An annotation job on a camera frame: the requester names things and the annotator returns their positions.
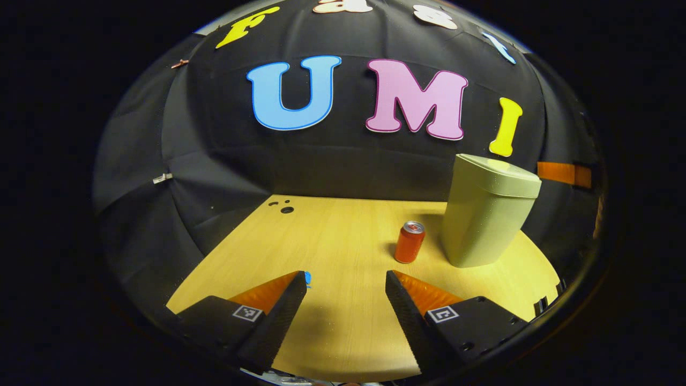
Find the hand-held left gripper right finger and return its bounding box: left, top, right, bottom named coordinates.
left=385, top=271, right=532, bottom=376

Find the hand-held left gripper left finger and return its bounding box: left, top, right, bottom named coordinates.
left=166, top=271, right=308, bottom=376

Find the green desktop garbage bin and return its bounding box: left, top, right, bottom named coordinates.
left=441, top=153, right=542, bottom=269

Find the black backdrop cloth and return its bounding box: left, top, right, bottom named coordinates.
left=92, top=0, right=606, bottom=322

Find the orange pop can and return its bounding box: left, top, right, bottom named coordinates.
left=394, top=220, right=426, bottom=264

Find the wooden desktop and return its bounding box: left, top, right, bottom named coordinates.
left=166, top=195, right=561, bottom=383

